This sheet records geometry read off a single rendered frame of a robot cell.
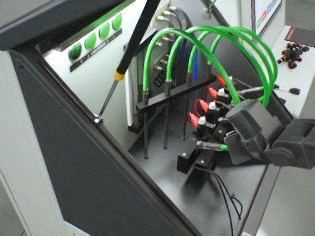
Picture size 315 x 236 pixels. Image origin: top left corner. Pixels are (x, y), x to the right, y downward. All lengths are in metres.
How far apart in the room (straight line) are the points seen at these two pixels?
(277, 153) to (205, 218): 0.60
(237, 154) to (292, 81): 0.82
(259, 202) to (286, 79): 0.63
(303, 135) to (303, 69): 1.03
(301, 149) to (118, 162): 0.37
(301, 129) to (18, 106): 0.62
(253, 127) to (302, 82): 0.91
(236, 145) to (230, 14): 0.60
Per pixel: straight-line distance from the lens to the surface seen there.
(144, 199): 0.80
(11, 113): 0.92
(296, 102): 1.42
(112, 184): 0.83
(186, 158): 1.11
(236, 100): 0.77
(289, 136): 0.61
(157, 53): 1.26
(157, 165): 1.28
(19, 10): 0.80
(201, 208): 1.18
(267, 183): 1.14
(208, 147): 0.92
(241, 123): 0.65
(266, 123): 0.65
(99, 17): 0.86
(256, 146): 0.67
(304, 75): 1.59
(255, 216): 1.06
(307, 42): 1.84
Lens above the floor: 1.82
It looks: 43 degrees down
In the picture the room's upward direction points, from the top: 1 degrees clockwise
